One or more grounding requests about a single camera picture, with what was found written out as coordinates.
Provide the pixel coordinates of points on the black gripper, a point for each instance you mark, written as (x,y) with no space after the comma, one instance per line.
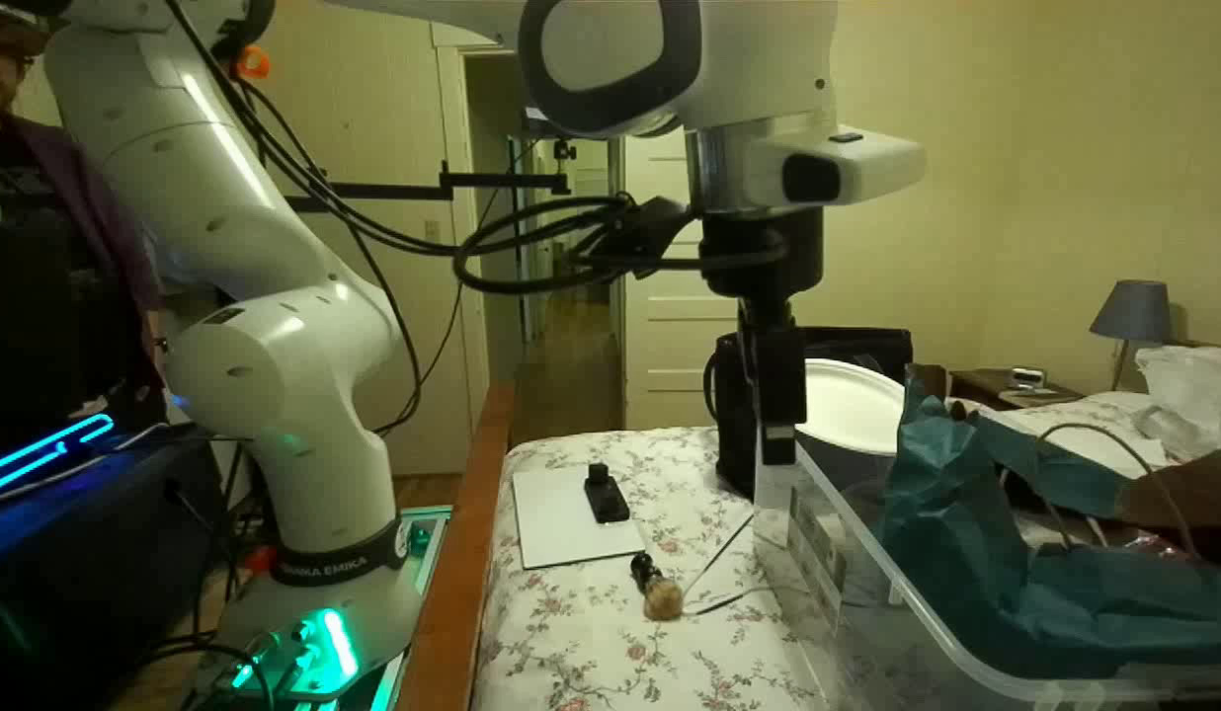
(765,262)

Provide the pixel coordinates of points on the white plate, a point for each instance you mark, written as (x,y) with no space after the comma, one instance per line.
(849,407)

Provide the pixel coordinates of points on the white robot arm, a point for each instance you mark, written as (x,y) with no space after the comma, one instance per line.
(743,82)

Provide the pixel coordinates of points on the clear plastic container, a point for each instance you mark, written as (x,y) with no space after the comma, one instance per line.
(870,643)

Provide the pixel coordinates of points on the white door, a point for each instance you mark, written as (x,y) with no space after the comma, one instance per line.
(669,318)

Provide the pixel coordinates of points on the teal cloth bag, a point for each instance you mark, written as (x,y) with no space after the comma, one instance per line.
(1031,611)

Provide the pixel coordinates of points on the small bobblehead figurine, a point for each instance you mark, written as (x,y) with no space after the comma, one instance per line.
(660,594)

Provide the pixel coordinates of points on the white paper pad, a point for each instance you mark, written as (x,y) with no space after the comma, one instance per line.
(554,523)

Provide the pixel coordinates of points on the grey table lamp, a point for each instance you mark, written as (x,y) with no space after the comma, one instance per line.
(1130,314)

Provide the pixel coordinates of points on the white pillow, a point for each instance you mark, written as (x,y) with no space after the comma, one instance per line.
(1184,398)

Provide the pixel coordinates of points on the dark computer case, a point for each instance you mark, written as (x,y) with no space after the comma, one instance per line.
(101,565)

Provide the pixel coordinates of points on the person in dark shirt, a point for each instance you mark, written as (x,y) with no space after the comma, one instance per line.
(76,281)

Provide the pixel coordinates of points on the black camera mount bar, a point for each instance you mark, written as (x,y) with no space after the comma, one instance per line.
(444,187)

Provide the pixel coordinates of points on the wooden bed frame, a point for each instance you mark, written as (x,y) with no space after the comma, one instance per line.
(444,650)

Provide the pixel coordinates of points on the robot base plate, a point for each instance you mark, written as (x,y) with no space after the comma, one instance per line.
(324,650)

